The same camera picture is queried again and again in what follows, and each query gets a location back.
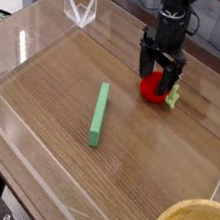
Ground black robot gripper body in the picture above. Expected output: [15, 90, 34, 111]
[139, 27, 186, 79]

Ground red plush fruit green leaves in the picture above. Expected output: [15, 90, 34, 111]
[139, 71, 180, 109]

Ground green rectangular block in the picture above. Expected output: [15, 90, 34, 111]
[88, 83, 110, 147]

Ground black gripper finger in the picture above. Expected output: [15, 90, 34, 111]
[139, 47, 155, 78]
[157, 66, 174, 96]

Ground clear acrylic enclosure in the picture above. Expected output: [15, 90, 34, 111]
[0, 0, 220, 220]

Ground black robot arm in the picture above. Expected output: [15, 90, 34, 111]
[139, 0, 196, 96]

